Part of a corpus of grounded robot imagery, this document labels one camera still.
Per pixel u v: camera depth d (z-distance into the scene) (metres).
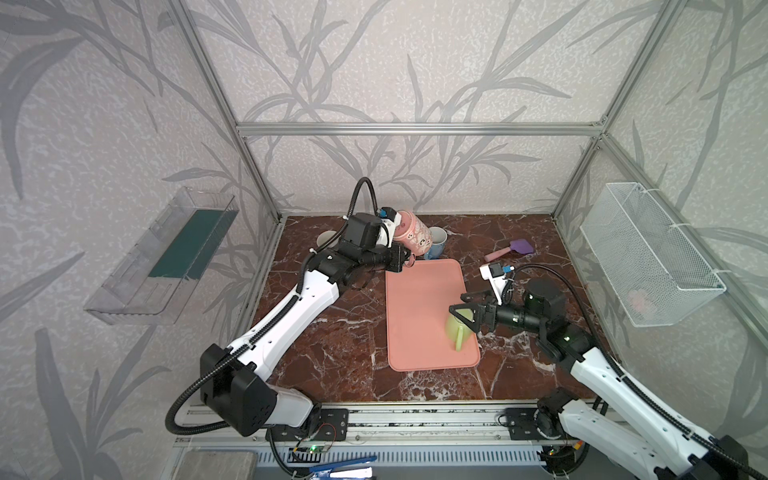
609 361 0.50
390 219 0.67
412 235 0.71
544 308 0.56
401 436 0.72
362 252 0.57
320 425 0.72
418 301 0.97
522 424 0.73
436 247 1.02
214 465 0.66
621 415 0.48
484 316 0.61
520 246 1.11
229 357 0.40
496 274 0.64
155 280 0.65
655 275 0.63
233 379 0.39
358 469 0.68
